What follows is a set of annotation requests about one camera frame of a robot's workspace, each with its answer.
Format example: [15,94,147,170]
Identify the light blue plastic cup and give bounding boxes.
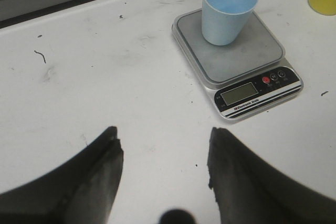
[201,0,258,46]

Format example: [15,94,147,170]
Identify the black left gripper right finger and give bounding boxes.
[207,128,335,223]

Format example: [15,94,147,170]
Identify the silver electronic kitchen scale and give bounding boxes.
[172,9,303,121]

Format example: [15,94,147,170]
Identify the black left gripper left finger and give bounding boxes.
[1,126,123,223]

